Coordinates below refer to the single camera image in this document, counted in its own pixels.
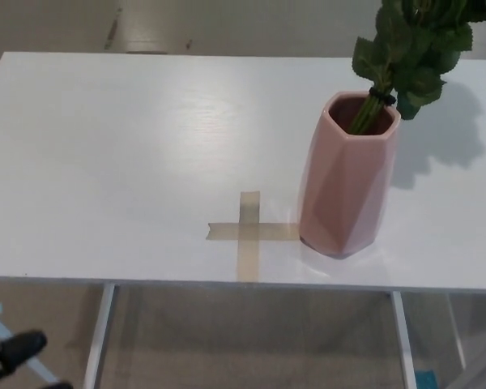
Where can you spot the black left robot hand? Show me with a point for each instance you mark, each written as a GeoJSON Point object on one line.
{"type": "Point", "coordinates": [16, 350]}

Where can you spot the pink rose bouquet green stems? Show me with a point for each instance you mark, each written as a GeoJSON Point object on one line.
{"type": "Point", "coordinates": [413, 48]}

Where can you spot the pink faceted ceramic vase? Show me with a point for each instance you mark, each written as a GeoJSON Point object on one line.
{"type": "Point", "coordinates": [348, 194]}

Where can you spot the light blue metal stand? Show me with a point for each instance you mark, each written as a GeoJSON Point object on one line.
{"type": "Point", "coordinates": [44, 369]}

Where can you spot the white metal table leg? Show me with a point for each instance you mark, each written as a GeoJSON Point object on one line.
{"type": "Point", "coordinates": [457, 332]}
{"type": "Point", "coordinates": [403, 344]}
{"type": "Point", "coordinates": [99, 344]}

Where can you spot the short beige tape strip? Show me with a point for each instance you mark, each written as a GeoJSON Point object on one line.
{"type": "Point", "coordinates": [275, 232]}

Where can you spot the teal floor tape patch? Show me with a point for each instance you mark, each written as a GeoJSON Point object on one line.
{"type": "Point", "coordinates": [425, 374]}

